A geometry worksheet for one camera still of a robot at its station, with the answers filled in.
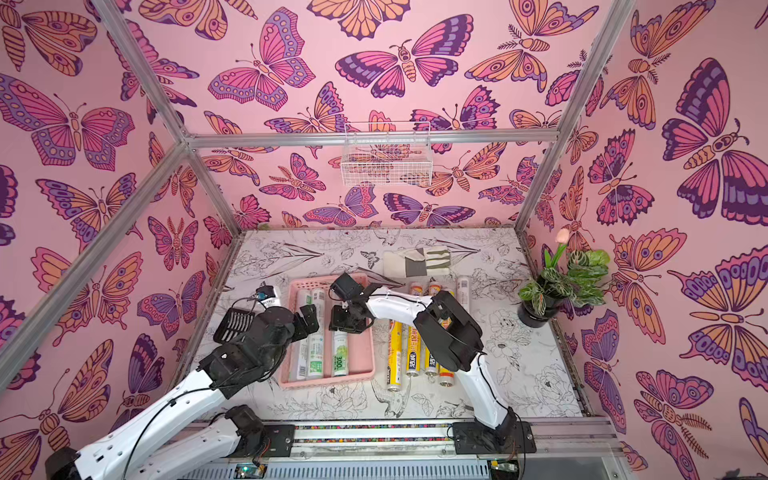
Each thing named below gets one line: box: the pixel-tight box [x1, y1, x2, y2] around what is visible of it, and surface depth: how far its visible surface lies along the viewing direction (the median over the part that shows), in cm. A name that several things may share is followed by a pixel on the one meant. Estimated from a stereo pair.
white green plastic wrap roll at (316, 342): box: [307, 289, 325, 380], surface depth 86 cm
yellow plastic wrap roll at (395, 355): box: [388, 319, 403, 393], surface depth 86 cm
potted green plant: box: [518, 228, 610, 329], surface depth 77 cm
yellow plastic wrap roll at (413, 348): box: [406, 321, 422, 374], surface depth 85 cm
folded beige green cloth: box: [383, 246, 451, 278], surface depth 112 cm
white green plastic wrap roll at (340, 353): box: [332, 330, 349, 377], surface depth 85 cm
